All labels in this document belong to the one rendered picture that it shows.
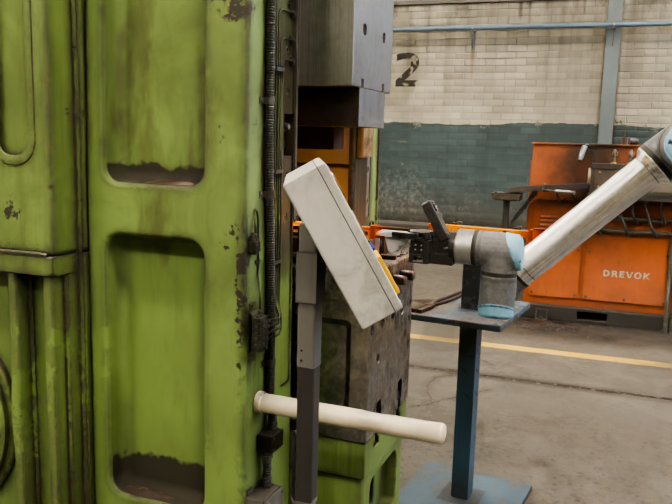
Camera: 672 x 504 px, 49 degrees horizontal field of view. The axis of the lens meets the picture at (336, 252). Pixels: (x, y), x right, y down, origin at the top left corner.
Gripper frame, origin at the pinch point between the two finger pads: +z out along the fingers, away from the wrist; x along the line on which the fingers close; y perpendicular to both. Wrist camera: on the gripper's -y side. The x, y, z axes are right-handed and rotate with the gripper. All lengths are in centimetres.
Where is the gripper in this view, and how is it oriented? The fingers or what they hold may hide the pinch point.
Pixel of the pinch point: (382, 230)
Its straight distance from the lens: 196.3
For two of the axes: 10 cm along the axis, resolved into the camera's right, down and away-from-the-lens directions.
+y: -0.4, 9.9, 1.6
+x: 3.7, -1.3, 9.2
